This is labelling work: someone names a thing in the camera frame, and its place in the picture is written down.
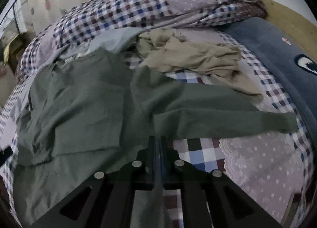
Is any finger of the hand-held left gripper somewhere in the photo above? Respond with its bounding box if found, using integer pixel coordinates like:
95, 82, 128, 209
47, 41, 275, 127
0, 147, 13, 168

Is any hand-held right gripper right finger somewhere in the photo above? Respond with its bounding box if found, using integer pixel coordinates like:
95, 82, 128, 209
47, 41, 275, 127
160, 135, 283, 228

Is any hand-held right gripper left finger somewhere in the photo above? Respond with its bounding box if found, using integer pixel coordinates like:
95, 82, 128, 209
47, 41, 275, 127
32, 135, 156, 228

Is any green long-sleeve shirt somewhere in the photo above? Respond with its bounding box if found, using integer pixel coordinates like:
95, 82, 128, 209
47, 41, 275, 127
11, 47, 299, 228

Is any black metal clothes rack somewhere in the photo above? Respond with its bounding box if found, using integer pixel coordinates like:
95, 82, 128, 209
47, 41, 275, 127
0, 0, 28, 35

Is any checked bed sheet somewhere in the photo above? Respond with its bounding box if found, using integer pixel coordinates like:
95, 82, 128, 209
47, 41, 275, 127
0, 28, 315, 228

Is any beige garment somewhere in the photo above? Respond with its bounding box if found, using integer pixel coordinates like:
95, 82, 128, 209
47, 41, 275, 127
135, 27, 264, 103

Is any dark blue plush pillow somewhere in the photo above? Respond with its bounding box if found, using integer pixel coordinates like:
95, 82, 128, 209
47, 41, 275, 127
223, 16, 317, 144

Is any checked quilt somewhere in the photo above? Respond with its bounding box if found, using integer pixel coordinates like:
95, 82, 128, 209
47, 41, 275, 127
16, 0, 268, 80

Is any wooden headboard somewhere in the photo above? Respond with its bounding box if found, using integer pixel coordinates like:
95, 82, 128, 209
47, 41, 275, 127
260, 0, 317, 50

